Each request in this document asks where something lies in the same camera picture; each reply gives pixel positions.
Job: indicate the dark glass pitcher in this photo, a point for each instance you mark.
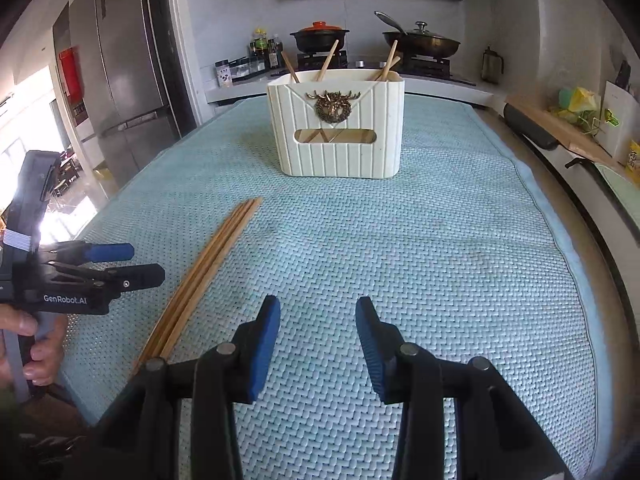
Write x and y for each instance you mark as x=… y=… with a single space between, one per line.
x=492 y=67

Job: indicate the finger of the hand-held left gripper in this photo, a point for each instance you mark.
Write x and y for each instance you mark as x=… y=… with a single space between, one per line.
x=135 y=276
x=107 y=252

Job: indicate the white knife block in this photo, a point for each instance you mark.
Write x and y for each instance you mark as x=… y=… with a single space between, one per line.
x=620 y=125

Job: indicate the grey refrigerator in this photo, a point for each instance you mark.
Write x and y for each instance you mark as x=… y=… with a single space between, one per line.
x=125 y=70

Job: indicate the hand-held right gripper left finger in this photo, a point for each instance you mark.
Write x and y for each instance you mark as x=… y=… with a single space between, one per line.
x=268 y=340

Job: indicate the person's left hand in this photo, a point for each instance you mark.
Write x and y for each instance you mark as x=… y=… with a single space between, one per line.
x=42 y=355

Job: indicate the red wall hanging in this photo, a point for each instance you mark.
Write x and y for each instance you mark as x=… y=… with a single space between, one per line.
x=70 y=75

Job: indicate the wooden cutting board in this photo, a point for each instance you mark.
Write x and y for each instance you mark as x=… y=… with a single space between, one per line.
x=560 y=130

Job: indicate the black pot with orange lid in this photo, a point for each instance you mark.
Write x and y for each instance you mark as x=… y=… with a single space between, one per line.
x=320 y=37

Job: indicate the dark sauce bottle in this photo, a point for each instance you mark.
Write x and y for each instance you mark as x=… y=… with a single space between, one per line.
x=273 y=55

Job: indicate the yellow green bag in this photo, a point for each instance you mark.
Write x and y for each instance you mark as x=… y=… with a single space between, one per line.
x=580 y=105

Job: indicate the light blue table mat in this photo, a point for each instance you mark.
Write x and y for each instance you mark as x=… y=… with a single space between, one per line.
x=375 y=240

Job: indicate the black wok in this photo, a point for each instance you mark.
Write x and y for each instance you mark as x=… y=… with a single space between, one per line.
x=425 y=47

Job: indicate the bundle of wooden chopsticks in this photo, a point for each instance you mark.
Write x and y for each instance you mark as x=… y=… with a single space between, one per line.
x=385 y=60

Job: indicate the cream ribbed utensil holder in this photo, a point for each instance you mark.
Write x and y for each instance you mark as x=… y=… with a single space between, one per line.
x=335 y=130

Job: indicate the green cutting board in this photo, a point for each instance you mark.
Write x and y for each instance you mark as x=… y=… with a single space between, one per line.
x=622 y=190

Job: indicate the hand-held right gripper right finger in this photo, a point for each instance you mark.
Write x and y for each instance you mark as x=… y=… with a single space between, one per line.
x=372 y=347

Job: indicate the black gas stove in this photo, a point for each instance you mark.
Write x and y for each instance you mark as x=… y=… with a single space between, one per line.
x=440 y=70

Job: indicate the glass wok lid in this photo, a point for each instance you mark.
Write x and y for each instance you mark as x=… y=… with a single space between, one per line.
x=421 y=31

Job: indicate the white label spice jar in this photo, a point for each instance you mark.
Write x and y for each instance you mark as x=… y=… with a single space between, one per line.
x=223 y=74

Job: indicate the yellow cap sauce bottle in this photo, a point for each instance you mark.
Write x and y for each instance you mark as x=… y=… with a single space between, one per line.
x=259 y=47

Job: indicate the yellow packet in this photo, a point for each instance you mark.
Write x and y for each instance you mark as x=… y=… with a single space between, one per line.
x=635 y=160

